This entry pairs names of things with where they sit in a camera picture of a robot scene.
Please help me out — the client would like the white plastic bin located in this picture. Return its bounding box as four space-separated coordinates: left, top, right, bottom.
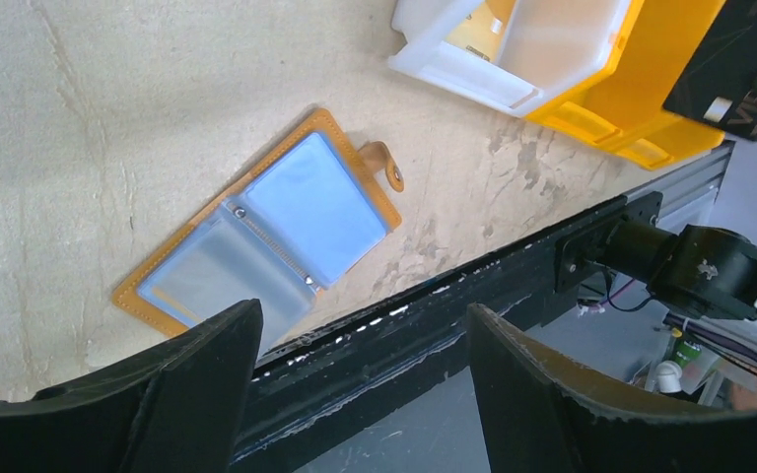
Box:
388 0 643 117

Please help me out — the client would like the aluminium frame rail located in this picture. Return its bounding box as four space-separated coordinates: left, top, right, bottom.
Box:
624 140 735 234

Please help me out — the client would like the yellow leather card holder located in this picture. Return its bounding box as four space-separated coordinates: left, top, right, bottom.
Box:
111 108 404 353

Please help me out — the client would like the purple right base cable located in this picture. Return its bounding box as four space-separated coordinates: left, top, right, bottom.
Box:
586 277 757 396

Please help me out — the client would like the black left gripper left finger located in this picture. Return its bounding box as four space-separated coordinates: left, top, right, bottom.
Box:
0 300 263 472

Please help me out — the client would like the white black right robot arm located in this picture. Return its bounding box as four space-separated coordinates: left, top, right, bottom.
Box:
593 219 757 320

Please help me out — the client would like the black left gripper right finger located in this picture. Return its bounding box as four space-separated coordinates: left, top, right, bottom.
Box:
466 304 757 472

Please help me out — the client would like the yellow plastic bin middle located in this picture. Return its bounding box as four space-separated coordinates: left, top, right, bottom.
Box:
527 1 724 170

